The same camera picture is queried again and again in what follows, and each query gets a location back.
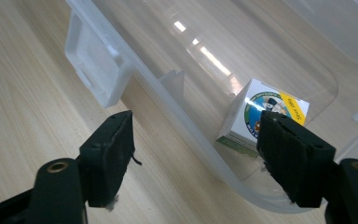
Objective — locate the small white printed carton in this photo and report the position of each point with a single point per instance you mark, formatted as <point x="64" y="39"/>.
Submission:
<point x="254" y="109"/>

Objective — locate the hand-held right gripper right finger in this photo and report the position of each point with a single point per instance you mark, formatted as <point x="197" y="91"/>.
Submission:
<point x="293" y="158"/>

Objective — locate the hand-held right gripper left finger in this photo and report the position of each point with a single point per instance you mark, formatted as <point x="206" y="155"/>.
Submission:
<point x="107" y="165"/>

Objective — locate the clear plastic storage box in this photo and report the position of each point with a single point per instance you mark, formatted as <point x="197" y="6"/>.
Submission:
<point x="217" y="56"/>

